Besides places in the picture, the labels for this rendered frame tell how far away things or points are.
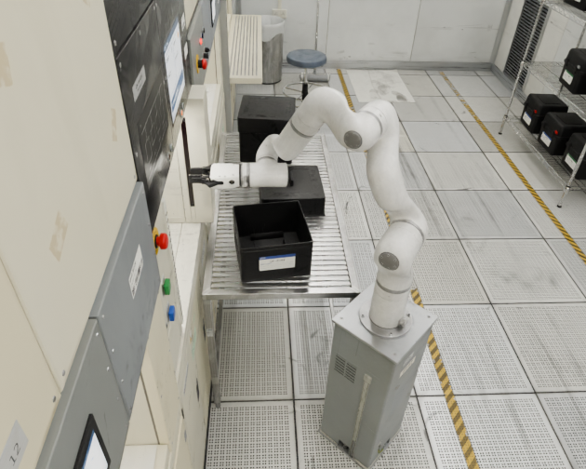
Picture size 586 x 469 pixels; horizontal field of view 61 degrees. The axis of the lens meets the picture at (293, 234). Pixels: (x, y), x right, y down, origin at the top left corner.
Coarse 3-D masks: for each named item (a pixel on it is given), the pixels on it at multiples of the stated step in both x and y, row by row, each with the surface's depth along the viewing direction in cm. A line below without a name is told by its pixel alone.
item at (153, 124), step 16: (176, 16) 145; (160, 80) 121; (160, 96) 121; (144, 112) 104; (160, 112) 121; (144, 128) 104; (160, 128) 121; (144, 144) 104; (160, 144) 121; (144, 160) 104; (192, 352) 172; (208, 416) 223
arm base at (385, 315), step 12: (372, 300) 173; (384, 300) 166; (396, 300) 165; (360, 312) 180; (372, 312) 175; (384, 312) 170; (396, 312) 169; (408, 312) 181; (372, 324) 176; (384, 324) 173; (396, 324) 174; (408, 324) 176; (384, 336) 172; (396, 336) 172
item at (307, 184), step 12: (288, 168) 238; (300, 168) 239; (312, 168) 239; (288, 180) 230; (300, 180) 231; (312, 180) 231; (264, 192) 222; (276, 192) 222; (288, 192) 223; (300, 192) 223; (312, 192) 223; (324, 192) 224; (300, 204) 221; (312, 204) 222; (324, 204) 222; (312, 216) 225; (324, 216) 226
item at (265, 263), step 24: (240, 216) 205; (264, 216) 207; (288, 216) 210; (240, 240) 210; (264, 240) 210; (288, 240) 211; (312, 240) 186; (240, 264) 187; (264, 264) 187; (288, 264) 190
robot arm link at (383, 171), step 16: (384, 112) 138; (384, 128) 138; (384, 144) 144; (368, 160) 146; (384, 160) 142; (368, 176) 146; (384, 176) 142; (400, 176) 145; (384, 192) 145; (400, 192) 145; (384, 208) 150; (400, 208) 149; (416, 208) 153; (416, 224) 154
